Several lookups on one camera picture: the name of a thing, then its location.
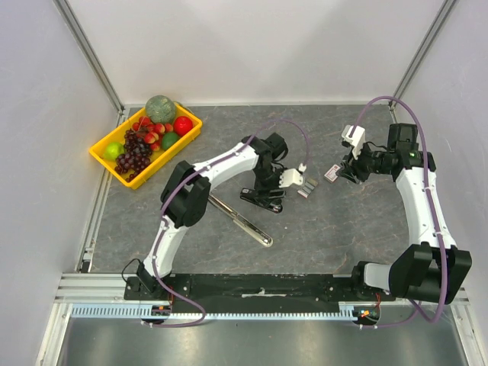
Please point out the white black stapler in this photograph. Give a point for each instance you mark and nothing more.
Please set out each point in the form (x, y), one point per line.
(252, 230)

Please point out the green melon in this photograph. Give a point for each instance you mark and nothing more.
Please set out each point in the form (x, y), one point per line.
(160, 109)

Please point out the red apple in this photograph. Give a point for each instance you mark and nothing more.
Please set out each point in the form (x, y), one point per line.
(182, 125)

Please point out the purple grape bunch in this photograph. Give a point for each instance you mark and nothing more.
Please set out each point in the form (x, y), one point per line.
(135, 159)

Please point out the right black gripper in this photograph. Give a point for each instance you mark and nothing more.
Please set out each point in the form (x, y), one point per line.
(351, 168)

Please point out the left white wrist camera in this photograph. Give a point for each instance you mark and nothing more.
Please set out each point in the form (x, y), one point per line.
(292, 177)

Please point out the red white staple box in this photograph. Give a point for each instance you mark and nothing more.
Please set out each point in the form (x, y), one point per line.
(332, 174)

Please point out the dark green lime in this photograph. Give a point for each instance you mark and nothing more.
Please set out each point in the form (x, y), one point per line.
(169, 139)

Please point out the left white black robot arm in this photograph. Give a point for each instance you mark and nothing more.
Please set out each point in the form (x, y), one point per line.
(185, 197)

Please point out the light green lime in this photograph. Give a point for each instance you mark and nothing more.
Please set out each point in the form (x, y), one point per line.
(113, 150)

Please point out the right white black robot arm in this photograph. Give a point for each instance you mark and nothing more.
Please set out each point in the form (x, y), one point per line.
(432, 268)

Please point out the red peach cluster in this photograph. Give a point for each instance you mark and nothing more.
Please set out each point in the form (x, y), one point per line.
(151, 133)

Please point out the slotted cable duct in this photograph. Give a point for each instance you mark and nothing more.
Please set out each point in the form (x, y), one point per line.
(150, 312)

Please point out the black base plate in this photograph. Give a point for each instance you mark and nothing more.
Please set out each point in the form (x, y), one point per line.
(269, 293)

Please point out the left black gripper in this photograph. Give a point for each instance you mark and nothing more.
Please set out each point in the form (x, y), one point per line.
(258, 186)

